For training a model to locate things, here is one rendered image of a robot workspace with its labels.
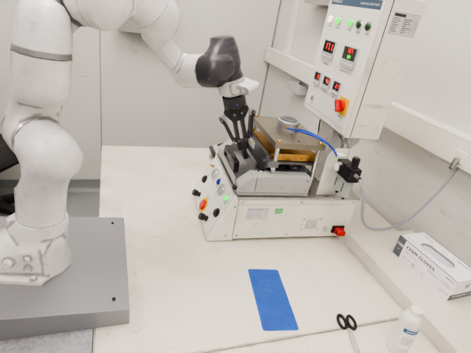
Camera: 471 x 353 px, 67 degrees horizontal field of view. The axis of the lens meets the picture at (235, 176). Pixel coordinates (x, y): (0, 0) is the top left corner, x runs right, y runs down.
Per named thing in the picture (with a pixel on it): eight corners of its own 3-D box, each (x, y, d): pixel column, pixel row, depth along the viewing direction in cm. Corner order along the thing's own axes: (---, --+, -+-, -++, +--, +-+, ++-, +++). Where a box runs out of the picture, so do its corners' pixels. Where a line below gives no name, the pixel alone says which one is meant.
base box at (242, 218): (307, 192, 164) (317, 159, 156) (348, 244, 132) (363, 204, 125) (192, 191, 149) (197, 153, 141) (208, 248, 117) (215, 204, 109)
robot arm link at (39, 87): (22, 57, 65) (-10, 36, 75) (22, 178, 74) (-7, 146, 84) (82, 62, 73) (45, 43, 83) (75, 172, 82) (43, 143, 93)
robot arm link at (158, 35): (175, -15, 81) (239, 64, 107) (123, -5, 92) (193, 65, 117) (158, 26, 79) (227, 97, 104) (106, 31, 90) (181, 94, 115)
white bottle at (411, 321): (382, 342, 94) (401, 302, 88) (396, 338, 96) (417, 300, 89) (394, 358, 90) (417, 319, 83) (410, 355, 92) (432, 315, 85)
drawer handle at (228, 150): (228, 153, 134) (230, 144, 132) (238, 172, 121) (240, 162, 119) (223, 153, 133) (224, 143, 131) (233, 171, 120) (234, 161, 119)
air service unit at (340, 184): (333, 183, 124) (346, 145, 117) (355, 206, 112) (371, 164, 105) (320, 183, 123) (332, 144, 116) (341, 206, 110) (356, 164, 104)
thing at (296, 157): (291, 142, 141) (296, 120, 137) (315, 167, 123) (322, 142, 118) (250, 140, 136) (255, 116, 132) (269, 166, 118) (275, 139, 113)
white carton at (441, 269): (416, 248, 129) (425, 231, 126) (473, 295, 110) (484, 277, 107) (392, 251, 124) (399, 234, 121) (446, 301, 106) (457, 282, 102)
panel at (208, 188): (193, 192, 147) (217, 156, 141) (205, 237, 121) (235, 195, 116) (188, 190, 146) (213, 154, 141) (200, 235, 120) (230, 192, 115)
